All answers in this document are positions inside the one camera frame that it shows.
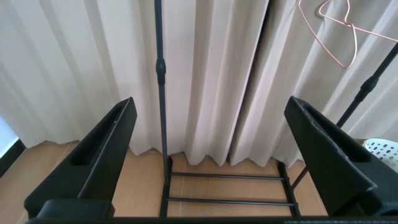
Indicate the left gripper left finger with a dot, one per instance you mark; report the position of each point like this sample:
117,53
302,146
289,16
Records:
105,161

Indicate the window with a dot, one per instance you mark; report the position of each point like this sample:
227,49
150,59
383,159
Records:
14,155

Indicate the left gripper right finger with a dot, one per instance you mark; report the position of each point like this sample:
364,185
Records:
325,161

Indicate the black clothes rack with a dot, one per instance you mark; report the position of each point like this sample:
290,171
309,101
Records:
160,71

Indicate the white laundry basket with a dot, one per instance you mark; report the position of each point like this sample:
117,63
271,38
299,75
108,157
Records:
385,151

